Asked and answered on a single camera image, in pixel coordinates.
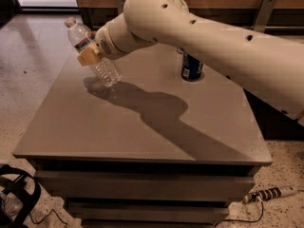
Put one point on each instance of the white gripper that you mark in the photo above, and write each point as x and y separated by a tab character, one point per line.
105	44

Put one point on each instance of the clear plastic water bottle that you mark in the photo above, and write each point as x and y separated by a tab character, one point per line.
106	71

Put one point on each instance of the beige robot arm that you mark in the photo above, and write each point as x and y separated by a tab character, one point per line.
271	68

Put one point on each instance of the silver slim can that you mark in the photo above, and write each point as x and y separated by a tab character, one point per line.
180	50

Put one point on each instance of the blue soda can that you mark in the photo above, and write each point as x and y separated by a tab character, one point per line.
191	68

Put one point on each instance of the grey drawer cabinet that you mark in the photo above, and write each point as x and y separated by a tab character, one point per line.
153	151

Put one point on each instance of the white power strip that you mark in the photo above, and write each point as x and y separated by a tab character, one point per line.
269	194

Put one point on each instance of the black base frame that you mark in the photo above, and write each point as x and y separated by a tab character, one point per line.
20	192

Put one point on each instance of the right metal bracket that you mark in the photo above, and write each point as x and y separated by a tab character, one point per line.
263	15

